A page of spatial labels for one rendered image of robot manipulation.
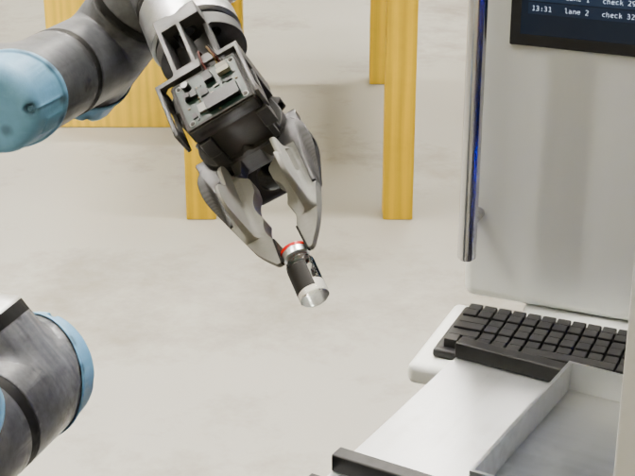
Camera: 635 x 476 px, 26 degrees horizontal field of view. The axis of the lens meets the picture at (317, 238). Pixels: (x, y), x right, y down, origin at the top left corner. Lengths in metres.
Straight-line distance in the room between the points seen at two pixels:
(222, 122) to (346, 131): 4.19
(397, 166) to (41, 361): 3.01
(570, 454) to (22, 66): 0.69
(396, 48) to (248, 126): 3.17
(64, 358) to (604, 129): 0.79
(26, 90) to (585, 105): 0.93
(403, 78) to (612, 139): 2.43
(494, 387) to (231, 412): 1.76
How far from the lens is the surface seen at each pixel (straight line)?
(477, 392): 1.54
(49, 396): 1.35
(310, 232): 0.99
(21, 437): 1.31
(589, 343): 1.78
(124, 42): 1.17
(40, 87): 1.07
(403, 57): 4.19
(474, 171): 1.81
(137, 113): 5.26
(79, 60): 1.12
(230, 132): 1.02
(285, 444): 3.14
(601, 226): 1.86
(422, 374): 1.75
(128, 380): 3.43
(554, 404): 1.52
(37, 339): 1.38
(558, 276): 1.90
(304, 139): 1.03
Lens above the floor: 1.62
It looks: 23 degrees down
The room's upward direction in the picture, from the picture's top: straight up
